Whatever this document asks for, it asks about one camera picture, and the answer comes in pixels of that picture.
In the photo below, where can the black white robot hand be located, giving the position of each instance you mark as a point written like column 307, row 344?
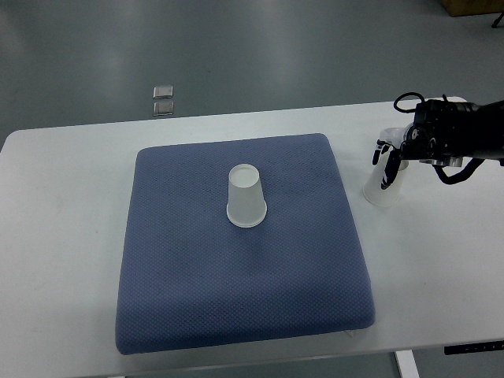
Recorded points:
column 390, row 141

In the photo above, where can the white paper cup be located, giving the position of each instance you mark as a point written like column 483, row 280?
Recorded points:
column 372, row 188
column 246, row 206

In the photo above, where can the brown cardboard box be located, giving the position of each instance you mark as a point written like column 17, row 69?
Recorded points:
column 463, row 8

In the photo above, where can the black tripod leg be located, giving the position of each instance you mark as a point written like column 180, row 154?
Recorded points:
column 497, row 21

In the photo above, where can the white paper cup on cushion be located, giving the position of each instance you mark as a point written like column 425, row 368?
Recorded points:
column 246, row 206

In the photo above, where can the white table leg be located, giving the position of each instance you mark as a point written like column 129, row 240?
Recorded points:
column 406, row 364

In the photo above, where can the upper metal floor plate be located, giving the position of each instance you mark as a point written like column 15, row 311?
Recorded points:
column 163, row 92

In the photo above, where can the metal floor plate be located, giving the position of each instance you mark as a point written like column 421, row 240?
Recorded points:
column 163, row 92
column 163, row 108

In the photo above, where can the black desk control panel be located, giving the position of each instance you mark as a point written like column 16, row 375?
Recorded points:
column 472, row 348

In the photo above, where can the lower metal floor plate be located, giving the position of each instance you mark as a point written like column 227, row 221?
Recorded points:
column 163, row 108

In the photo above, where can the blue mesh foam cushion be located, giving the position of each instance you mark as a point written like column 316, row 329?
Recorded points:
column 190, row 278

